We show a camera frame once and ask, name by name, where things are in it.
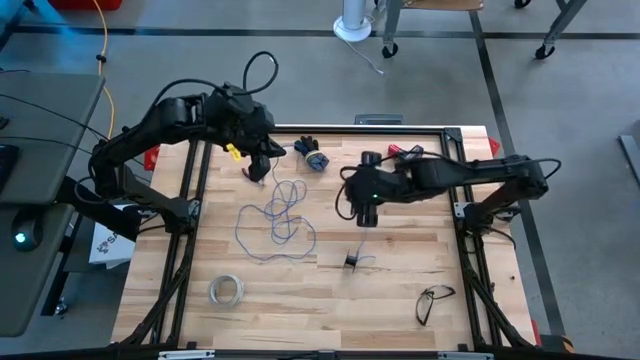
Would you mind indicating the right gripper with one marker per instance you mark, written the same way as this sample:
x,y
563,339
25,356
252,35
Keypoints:
x,y
380,187

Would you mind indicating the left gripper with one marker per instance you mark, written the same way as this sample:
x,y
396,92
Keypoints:
x,y
245,125

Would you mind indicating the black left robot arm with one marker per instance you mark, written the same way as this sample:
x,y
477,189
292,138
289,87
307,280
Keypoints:
x,y
130,137

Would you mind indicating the yellow tag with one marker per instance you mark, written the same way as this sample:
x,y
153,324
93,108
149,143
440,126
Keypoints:
x,y
233,151

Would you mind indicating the black glove blue yellow cuff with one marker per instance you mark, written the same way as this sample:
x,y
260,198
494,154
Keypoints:
x,y
306,146

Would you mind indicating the red black tool battery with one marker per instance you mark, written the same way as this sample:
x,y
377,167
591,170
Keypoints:
x,y
397,149

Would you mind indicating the grey metal plate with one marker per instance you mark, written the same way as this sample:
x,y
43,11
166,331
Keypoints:
x,y
378,119

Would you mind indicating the black safety glasses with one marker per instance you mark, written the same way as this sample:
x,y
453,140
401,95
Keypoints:
x,y
424,306

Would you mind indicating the clear tape roll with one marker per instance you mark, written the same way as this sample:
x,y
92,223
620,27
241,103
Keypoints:
x,y
226,276

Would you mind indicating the white pole base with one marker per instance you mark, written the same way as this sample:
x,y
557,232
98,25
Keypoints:
x,y
352,27

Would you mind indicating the black angled stand bar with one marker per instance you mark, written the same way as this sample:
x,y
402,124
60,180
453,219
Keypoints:
x,y
115,220

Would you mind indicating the white printed box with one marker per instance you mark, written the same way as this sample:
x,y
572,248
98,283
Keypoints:
x,y
107,247

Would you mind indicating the wooden table on casters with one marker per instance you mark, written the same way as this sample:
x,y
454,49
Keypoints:
x,y
392,20

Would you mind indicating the grey desk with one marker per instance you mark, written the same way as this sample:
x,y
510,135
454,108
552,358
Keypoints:
x,y
45,100

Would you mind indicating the red plastic crate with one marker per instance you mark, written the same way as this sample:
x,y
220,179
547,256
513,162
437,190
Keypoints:
x,y
85,4

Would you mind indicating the black computer mouse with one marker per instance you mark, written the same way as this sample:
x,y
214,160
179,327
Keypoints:
x,y
25,232

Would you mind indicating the black keyboard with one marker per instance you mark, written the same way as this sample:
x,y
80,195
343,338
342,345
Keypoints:
x,y
6,167

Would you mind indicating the grey metal strip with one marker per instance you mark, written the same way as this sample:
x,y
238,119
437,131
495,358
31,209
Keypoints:
x,y
631,157

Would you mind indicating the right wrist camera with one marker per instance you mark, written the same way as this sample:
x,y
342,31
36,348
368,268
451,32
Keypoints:
x,y
371,158

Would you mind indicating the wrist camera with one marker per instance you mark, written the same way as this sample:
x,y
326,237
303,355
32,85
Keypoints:
x,y
371,158
235,92

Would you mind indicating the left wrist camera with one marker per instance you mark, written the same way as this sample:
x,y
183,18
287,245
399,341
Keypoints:
x,y
235,92

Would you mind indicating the silver metal bracket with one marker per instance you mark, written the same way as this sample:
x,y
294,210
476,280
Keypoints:
x,y
465,356
186,355

